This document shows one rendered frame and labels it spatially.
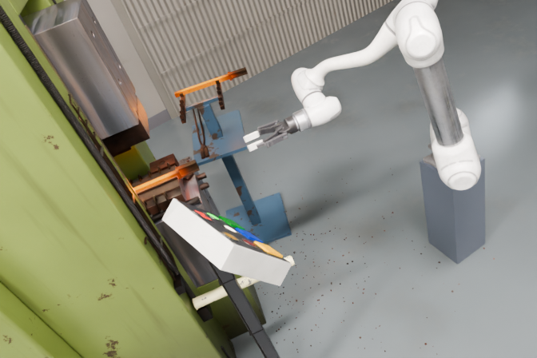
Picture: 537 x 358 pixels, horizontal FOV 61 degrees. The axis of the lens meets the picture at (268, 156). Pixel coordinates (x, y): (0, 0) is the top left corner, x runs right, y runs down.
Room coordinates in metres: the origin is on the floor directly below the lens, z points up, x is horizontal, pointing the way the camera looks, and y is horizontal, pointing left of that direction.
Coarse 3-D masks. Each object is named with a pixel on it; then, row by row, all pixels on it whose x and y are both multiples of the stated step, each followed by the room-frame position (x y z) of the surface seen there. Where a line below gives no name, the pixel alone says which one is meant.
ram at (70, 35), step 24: (72, 0) 1.67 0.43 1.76; (48, 24) 1.47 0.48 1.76; (72, 24) 1.43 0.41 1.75; (96, 24) 1.65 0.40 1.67; (48, 48) 1.42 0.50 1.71; (72, 48) 1.42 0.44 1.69; (96, 48) 1.43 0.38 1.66; (72, 72) 1.42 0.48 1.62; (96, 72) 1.42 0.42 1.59; (120, 72) 1.60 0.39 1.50; (96, 96) 1.42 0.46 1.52; (120, 96) 1.43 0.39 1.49; (96, 120) 1.42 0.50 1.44; (120, 120) 1.42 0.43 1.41
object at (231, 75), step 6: (228, 72) 2.31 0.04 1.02; (234, 72) 2.29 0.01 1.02; (240, 72) 2.28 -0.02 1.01; (246, 72) 2.28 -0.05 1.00; (216, 78) 2.30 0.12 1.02; (222, 78) 2.28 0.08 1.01; (228, 78) 2.28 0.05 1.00; (198, 84) 2.31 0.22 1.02; (204, 84) 2.29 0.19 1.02; (210, 84) 2.29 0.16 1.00; (180, 90) 2.32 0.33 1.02; (186, 90) 2.30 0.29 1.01; (192, 90) 2.30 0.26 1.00
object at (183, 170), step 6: (192, 162) 1.61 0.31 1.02; (180, 168) 1.60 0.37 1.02; (186, 168) 1.60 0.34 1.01; (192, 168) 1.60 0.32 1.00; (198, 168) 1.60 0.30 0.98; (168, 174) 1.60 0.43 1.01; (174, 174) 1.59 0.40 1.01; (180, 174) 1.58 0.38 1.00; (186, 174) 1.59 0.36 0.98; (156, 180) 1.59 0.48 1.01; (162, 180) 1.58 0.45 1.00; (138, 186) 1.60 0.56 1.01; (144, 186) 1.58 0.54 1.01; (150, 186) 1.58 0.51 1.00
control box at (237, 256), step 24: (168, 216) 1.13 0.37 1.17; (192, 216) 1.06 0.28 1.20; (216, 216) 1.19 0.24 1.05; (192, 240) 0.99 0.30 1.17; (216, 240) 0.93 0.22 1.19; (240, 240) 0.97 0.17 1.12; (216, 264) 0.87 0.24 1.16; (240, 264) 0.88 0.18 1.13; (264, 264) 0.91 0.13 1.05; (288, 264) 0.94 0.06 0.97
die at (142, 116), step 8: (136, 96) 1.66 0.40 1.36; (144, 112) 1.64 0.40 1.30; (144, 120) 1.55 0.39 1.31; (136, 128) 1.47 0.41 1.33; (144, 128) 1.48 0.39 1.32; (112, 136) 1.47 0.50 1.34; (120, 136) 1.47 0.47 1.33; (128, 136) 1.47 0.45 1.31; (136, 136) 1.47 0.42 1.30; (144, 136) 1.48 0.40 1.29; (112, 144) 1.47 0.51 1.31; (120, 144) 1.47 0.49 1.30; (128, 144) 1.47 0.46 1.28; (136, 144) 1.47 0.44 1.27; (112, 152) 1.47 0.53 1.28
